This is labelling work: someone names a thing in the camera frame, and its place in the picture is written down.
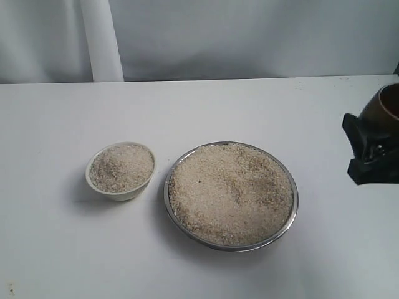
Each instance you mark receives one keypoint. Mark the white backdrop curtain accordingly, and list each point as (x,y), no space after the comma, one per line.
(116,41)

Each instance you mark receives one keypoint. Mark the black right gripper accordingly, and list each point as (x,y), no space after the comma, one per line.
(364,169)

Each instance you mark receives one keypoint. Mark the small cream bowl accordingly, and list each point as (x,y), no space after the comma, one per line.
(121,171)

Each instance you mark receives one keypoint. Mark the round steel rice tray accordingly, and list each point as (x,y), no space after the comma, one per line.
(231,196)

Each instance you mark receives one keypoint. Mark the brown wooden cup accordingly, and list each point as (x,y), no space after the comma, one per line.
(380,118)

